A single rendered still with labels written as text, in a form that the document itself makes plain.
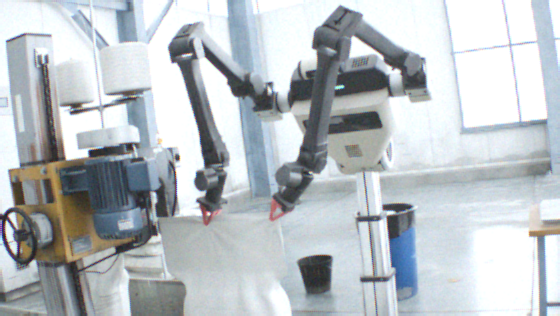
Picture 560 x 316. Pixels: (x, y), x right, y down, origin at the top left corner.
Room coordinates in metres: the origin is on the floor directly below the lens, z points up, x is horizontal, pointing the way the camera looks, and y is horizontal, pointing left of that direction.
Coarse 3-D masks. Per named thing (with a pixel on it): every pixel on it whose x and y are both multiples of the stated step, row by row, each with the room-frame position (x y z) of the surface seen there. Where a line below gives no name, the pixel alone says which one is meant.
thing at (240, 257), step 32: (160, 224) 1.97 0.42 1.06; (192, 224) 1.92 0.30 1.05; (224, 224) 1.84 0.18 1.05; (256, 224) 1.78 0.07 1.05; (192, 256) 1.93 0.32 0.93; (224, 256) 1.85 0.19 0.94; (256, 256) 1.78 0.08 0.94; (192, 288) 1.88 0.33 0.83; (224, 288) 1.81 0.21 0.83; (256, 288) 1.76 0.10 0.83
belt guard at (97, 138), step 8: (104, 128) 1.56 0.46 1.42; (112, 128) 1.56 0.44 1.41; (120, 128) 1.58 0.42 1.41; (128, 128) 1.61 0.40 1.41; (80, 136) 1.57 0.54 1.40; (88, 136) 1.55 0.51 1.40; (96, 136) 1.55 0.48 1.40; (104, 136) 1.55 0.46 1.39; (112, 136) 1.56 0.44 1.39; (120, 136) 1.58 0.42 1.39; (128, 136) 1.61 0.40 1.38; (136, 136) 1.85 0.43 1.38; (80, 144) 1.58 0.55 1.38; (88, 144) 1.56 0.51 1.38; (96, 144) 1.55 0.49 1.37; (104, 144) 1.55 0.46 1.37; (112, 144) 1.56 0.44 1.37; (120, 144) 2.00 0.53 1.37; (128, 144) 2.05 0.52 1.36
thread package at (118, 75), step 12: (108, 48) 1.70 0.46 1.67; (120, 48) 1.69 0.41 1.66; (132, 48) 1.71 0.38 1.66; (144, 48) 1.75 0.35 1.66; (108, 60) 1.70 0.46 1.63; (120, 60) 1.69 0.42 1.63; (132, 60) 1.70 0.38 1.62; (144, 60) 1.74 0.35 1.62; (108, 72) 1.70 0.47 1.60; (120, 72) 1.69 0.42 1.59; (132, 72) 1.70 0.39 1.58; (144, 72) 1.73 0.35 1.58; (108, 84) 1.71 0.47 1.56; (120, 84) 1.69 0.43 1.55; (132, 84) 1.70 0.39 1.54; (144, 84) 1.73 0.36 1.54
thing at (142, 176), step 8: (152, 160) 1.64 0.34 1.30; (128, 168) 1.59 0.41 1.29; (136, 168) 1.59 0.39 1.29; (144, 168) 1.58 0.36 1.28; (152, 168) 1.63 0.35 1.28; (128, 176) 1.59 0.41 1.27; (136, 176) 1.59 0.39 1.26; (144, 176) 1.59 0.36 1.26; (152, 176) 1.61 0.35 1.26; (128, 184) 1.59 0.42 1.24; (136, 184) 1.59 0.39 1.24; (144, 184) 1.59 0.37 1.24; (152, 184) 1.60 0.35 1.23; (160, 184) 1.67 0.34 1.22; (144, 192) 1.62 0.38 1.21
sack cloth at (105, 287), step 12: (108, 252) 2.10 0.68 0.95; (96, 264) 2.11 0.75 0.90; (108, 264) 2.09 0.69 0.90; (120, 264) 2.08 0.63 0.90; (96, 276) 2.08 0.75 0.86; (108, 276) 2.07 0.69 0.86; (120, 276) 2.08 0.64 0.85; (96, 288) 2.05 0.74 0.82; (108, 288) 2.05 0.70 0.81; (120, 288) 2.10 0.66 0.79; (96, 300) 2.05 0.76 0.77; (108, 300) 2.05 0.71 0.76; (120, 300) 2.09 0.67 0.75; (96, 312) 2.05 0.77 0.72; (108, 312) 2.05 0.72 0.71; (120, 312) 2.09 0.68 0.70
